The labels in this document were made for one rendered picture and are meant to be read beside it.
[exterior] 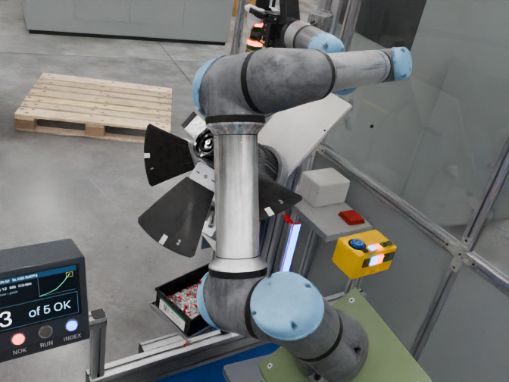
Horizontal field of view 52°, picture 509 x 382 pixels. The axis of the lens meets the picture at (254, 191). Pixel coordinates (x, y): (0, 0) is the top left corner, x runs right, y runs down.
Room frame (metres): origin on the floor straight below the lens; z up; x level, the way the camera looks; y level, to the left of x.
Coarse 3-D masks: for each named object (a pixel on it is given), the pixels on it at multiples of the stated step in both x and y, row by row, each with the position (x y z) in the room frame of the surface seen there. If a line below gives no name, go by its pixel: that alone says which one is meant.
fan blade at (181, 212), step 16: (176, 192) 1.43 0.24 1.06; (192, 192) 1.43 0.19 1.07; (208, 192) 1.44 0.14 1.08; (160, 208) 1.40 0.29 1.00; (176, 208) 1.40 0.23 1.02; (192, 208) 1.41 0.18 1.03; (208, 208) 1.42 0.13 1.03; (144, 224) 1.38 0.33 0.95; (160, 224) 1.37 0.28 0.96; (176, 224) 1.37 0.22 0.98; (192, 224) 1.38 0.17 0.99; (192, 240) 1.35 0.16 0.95; (192, 256) 1.31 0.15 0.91
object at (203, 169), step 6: (198, 162) 1.49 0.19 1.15; (198, 168) 1.48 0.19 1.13; (204, 168) 1.48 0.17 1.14; (210, 168) 1.49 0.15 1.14; (192, 174) 1.47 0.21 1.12; (198, 174) 1.47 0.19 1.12; (204, 174) 1.47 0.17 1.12; (210, 174) 1.48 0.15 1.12; (198, 180) 1.46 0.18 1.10; (204, 180) 1.46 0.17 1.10; (210, 180) 1.47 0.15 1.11; (210, 186) 1.46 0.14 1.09
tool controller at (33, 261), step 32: (0, 256) 0.77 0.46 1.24; (32, 256) 0.78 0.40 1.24; (64, 256) 0.79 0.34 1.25; (0, 288) 0.70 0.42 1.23; (32, 288) 0.73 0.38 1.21; (64, 288) 0.76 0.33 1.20; (32, 320) 0.71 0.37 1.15; (64, 320) 0.75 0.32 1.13; (0, 352) 0.67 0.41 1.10; (32, 352) 0.70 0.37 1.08
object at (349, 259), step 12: (348, 240) 1.33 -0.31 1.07; (372, 240) 1.36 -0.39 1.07; (384, 240) 1.37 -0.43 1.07; (336, 252) 1.33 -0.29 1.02; (348, 252) 1.29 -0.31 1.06; (360, 252) 1.28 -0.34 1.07; (372, 252) 1.29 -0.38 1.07; (384, 252) 1.32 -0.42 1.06; (336, 264) 1.32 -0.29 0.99; (348, 264) 1.28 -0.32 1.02; (360, 264) 1.27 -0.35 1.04; (384, 264) 1.33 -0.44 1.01; (348, 276) 1.27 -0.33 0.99; (360, 276) 1.28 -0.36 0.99
